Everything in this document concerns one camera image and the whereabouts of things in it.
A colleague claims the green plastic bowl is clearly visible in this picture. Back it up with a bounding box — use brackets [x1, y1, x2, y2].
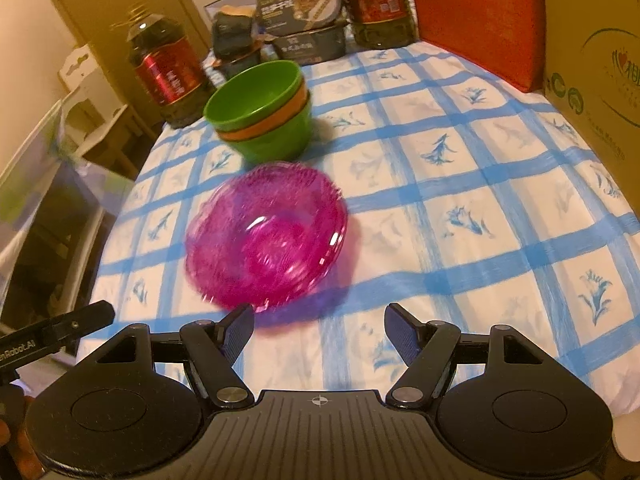
[203, 60, 306, 133]
[225, 95, 313, 163]

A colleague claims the red insulated bag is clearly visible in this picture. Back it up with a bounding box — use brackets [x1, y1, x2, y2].
[405, 0, 547, 93]

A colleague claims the black instant meal box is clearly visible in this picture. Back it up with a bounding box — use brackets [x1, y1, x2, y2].
[272, 25, 348, 65]

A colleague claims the white chair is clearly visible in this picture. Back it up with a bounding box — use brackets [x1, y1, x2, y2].
[56, 45, 151, 181]

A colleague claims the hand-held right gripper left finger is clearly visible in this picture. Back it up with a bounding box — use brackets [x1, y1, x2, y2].
[93, 304, 256, 408]

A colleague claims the dark packaged bag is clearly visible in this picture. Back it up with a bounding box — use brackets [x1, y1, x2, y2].
[211, 5, 265, 68]

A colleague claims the oil bottle with red label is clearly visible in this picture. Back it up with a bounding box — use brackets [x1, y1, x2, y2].
[111, 7, 213, 129]
[331, 0, 420, 51]

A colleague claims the orange plastic bowl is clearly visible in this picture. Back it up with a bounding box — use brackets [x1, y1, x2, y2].
[217, 82, 312, 142]

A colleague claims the pink transparent patterned plate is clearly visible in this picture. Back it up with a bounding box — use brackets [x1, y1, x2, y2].
[185, 161, 348, 313]
[186, 170, 350, 316]

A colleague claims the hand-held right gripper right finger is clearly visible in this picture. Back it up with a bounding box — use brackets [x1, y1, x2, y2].
[384, 302, 548, 408]

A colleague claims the cardboard box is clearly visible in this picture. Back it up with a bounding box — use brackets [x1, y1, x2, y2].
[540, 0, 640, 161]

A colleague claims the blue checked tablecloth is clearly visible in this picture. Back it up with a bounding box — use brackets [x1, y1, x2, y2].
[75, 40, 640, 421]

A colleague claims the round instant meal bowl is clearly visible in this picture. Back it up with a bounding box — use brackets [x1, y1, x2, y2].
[254, 0, 347, 37]

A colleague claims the translucent plastic storage box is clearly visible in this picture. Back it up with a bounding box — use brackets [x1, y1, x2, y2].
[0, 100, 136, 321]

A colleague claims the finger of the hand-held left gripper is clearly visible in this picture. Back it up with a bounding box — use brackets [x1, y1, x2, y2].
[42, 300, 117, 350]

